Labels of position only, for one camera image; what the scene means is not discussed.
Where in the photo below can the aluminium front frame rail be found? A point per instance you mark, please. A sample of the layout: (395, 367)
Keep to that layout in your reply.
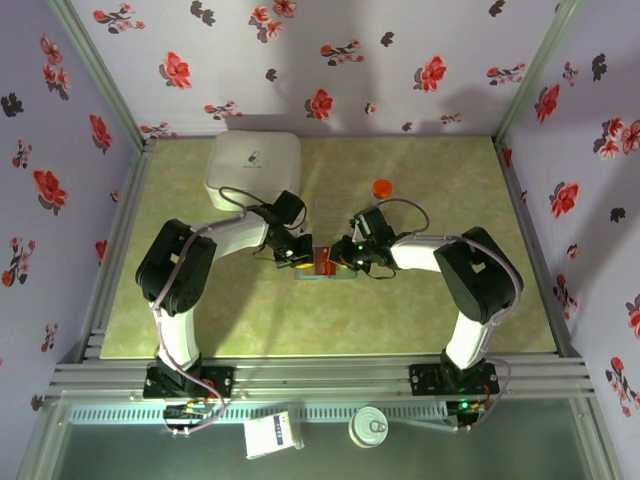
(320, 375)

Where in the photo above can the aluminium side frame rail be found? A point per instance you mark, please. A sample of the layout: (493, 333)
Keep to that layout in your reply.
(131, 200)
(521, 200)

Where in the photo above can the orange lidded pill bottle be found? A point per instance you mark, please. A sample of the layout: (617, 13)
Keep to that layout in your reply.
(383, 188)

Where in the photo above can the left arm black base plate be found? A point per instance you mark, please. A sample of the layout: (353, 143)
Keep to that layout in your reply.
(220, 380)

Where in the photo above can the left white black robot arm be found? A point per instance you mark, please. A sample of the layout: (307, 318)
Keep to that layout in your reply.
(175, 340)

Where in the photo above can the aluminium corner post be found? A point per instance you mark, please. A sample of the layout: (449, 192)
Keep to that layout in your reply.
(102, 75)
(533, 75)

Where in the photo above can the white blue printed carton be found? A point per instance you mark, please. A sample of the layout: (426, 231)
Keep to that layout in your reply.
(265, 437)

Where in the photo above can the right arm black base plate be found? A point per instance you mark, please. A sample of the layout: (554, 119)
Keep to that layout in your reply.
(422, 380)

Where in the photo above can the silver tin can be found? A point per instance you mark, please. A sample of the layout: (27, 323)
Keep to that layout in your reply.
(367, 427)

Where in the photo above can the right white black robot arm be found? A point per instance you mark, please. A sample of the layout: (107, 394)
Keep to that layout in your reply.
(465, 340)

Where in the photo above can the pale green card holder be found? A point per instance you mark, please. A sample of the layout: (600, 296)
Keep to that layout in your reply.
(350, 276)

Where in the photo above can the white plastic storage box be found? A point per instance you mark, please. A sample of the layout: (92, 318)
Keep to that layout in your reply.
(250, 165)

